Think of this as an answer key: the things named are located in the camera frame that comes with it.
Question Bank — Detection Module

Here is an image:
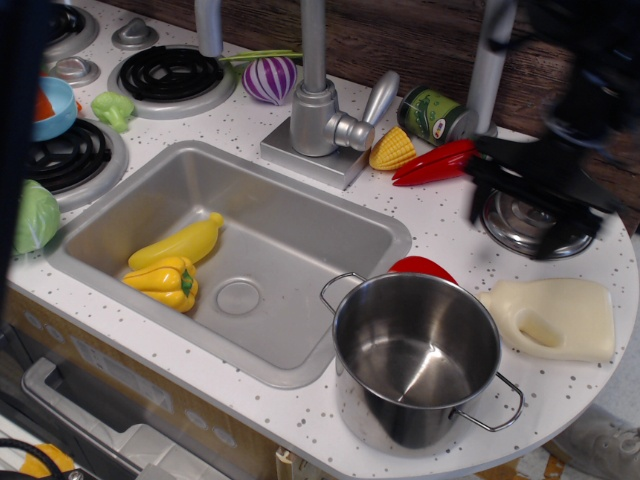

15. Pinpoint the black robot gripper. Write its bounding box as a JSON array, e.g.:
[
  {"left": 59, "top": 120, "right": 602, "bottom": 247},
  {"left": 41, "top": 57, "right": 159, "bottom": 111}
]
[{"left": 469, "top": 1, "right": 639, "bottom": 260}]

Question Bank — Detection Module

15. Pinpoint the stainless steel pot lid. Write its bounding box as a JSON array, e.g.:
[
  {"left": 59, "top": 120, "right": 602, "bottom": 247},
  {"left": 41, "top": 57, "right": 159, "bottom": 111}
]
[{"left": 481, "top": 190, "right": 593, "bottom": 260}]

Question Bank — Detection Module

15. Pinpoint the red toy chili pepper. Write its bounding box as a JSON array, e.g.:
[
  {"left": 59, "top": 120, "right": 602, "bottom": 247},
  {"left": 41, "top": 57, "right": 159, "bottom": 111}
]
[{"left": 392, "top": 139, "right": 478, "bottom": 187}]

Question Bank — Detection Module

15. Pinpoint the cream toy detergent bottle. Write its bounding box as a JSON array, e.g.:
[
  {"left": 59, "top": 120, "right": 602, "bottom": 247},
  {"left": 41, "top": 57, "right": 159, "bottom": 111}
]
[{"left": 477, "top": 278, "right": 616, "bottom": 362}]

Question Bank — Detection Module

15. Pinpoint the red toy tomato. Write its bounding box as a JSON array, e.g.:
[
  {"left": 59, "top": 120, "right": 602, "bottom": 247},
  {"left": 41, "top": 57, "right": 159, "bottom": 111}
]
[{"left": 388, "top": 256, "right": 458, "bottom": 285}]

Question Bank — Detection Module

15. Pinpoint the green pea can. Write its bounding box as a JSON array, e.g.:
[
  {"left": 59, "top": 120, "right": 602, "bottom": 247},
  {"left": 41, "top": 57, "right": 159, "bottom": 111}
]
[{"left": 396, "top": 86, "right": 478, "bottom": 146}]

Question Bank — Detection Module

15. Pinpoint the toy corn cob piece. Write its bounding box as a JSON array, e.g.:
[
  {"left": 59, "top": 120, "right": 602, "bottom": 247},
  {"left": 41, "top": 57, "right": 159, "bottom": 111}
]
[{"left": 369, "top": 126, "right": 417, "bottom": 171}]

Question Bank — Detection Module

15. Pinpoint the silver toy faucet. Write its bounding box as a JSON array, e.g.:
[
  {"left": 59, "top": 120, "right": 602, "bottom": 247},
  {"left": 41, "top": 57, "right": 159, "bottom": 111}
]
[{"left": 260, "top": 1, "right": 400, "bottom": 190}]

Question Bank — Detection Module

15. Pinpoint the silver toy sink basin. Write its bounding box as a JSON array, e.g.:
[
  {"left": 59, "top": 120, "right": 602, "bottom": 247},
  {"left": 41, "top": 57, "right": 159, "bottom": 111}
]
[{"left": 46, "top": 141, "right": 412, "bottom": 389}]

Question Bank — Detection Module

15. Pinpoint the grey sneaker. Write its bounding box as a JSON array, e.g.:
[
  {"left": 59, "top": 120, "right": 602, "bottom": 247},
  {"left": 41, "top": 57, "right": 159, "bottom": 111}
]
[{"left": 545, "top": 405, "right": 639, "bottom": 479}]

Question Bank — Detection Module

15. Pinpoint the purple toy onion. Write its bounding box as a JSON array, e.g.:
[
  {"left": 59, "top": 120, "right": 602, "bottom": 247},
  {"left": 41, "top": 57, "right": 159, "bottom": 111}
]
[{"left": 220, "top": 50, "right": 303, "bottom": 106}]

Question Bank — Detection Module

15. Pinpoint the yellow toy squash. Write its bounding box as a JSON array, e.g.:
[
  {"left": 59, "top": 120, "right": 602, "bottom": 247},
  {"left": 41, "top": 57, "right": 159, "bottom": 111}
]
[{"left": 128, "top": 212, "right": 224, "bottom": 270}]

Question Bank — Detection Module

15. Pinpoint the yellow toy bell pepper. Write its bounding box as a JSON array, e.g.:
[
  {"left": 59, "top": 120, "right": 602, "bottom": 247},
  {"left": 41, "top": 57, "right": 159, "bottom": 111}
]
[{"left": 122, "top": 256, "right": 199, "bottom": 313}]

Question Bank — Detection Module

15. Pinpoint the black stove burner back right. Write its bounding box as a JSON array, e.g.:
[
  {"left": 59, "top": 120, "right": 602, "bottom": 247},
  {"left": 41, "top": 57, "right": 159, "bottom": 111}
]
[{"left": 107, "top": 45, "right": 237, "bottom": 120}]

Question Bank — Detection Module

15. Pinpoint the black stove burner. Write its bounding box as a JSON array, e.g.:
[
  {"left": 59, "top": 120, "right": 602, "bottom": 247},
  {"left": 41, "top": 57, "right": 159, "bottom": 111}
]
[
  {"left": 26, "top": 119, "right": 129, "bottom": 212},
  {"left": 107, "top": 45, "right": 237, "bottom": 120},
  {"left": 44, "top": 3, "right": 99, "bottom": 62}
]

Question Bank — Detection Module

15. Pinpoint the green toy broccoli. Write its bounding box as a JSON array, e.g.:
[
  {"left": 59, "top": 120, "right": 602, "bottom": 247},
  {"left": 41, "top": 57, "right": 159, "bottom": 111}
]
[{"left": 91, "top": 91, "right": 135, "bottom": 133}]

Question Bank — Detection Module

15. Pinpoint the grey stove knob upper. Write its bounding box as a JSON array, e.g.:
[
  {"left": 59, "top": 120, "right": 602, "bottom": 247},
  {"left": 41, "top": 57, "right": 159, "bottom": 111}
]
[{"left": 111, "top": 17, "right": 159, "bottom": 51}]

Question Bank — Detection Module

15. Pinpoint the grey stove knob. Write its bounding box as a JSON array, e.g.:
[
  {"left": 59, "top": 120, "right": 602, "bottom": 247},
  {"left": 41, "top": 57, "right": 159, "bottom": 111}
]
[
  {"left": 49, "top": 56, "right": 101, "bottom": 88},
  {"left": 111, "top": 17, "right": 159, "bottom": 51}
]

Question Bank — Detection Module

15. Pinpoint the black stove burner front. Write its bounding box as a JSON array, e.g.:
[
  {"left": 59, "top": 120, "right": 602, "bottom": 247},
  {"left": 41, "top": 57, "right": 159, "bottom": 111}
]
[{"left": 26, "top": 119, "right": 129, "bottom": 212}]

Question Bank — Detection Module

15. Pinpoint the grey stove knob lower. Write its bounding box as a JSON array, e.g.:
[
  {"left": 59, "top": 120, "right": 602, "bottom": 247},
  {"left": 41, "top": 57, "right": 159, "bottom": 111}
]
[{"left": 49, "top": 56, "right": 101, "bottom": 88}]

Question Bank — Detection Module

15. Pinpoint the blue plastic bowl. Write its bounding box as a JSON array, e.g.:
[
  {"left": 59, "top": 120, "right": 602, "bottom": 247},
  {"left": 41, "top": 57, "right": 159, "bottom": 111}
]
[{"left": 31, "top": 76, "right": 78, "bottom": 142}]

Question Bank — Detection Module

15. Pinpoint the green toy cabbage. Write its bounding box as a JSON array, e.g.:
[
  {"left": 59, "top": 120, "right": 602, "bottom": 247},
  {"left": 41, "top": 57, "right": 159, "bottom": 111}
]
[{"left": 13, "top": 180, "right": 61, "bottom": 255}]

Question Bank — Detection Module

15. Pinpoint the black stove burner back left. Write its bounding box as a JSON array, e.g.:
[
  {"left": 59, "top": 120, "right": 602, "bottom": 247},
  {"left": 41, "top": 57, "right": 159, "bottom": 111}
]
[{"left": 44, "top": 3, "right": 99, "bottom": 62}]

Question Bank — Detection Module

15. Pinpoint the orange toy carrot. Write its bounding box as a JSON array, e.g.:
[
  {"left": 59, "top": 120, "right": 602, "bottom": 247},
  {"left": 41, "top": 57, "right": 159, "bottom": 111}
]
[{"left": 34, "top": 87, "right": 55, "bottom": 122}]

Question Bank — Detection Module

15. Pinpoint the orange object bottom left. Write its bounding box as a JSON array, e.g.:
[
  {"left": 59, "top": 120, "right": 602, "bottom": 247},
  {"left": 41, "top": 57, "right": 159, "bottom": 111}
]
[{"left": 19, "top": 443, "right": 76, "bottom": 479}]

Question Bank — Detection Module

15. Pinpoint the grey post right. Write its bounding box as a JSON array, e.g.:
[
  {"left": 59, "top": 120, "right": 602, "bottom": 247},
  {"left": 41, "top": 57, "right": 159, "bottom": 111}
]
[{"left": 466, "top": 0, "right": 518, "bottom": 136}]

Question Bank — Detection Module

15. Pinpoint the grey post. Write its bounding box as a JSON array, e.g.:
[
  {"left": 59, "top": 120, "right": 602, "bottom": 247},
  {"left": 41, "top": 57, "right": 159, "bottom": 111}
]
[
  {"left": 194, "top": 0, "right": 223, "bottom": 58},
  {"left": 466, "top": 0, "right": 518, "bottom": 136}
]

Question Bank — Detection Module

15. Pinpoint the grey post left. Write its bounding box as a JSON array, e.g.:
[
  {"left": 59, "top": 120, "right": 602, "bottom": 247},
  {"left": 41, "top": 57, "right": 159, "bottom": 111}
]
[{"left": 194, "top": 0, "right": 223, "bottom": 58}]

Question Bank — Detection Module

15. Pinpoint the toy oven door handle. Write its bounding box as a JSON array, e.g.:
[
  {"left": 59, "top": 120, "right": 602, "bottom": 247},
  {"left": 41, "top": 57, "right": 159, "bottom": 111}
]
[{"left": 21, "top": 358, "right": 142, "bottom": 479}]

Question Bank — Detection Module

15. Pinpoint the black cable bottom left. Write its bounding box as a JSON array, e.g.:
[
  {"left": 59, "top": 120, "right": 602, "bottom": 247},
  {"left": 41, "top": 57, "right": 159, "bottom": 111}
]
[{"left": 0, "top": 437, "right": 76, "bottom": 480}]

